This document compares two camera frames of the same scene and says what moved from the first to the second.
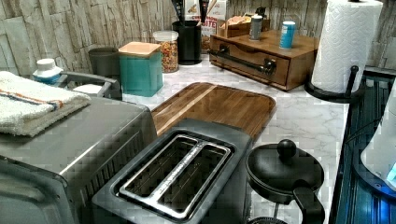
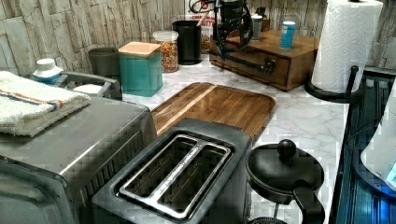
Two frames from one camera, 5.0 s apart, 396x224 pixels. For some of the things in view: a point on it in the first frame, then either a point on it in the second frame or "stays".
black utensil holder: [189, 41] stays
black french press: [279, 173] stays
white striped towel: [29, 105] stays
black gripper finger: [204, 6] -> [249, 32]
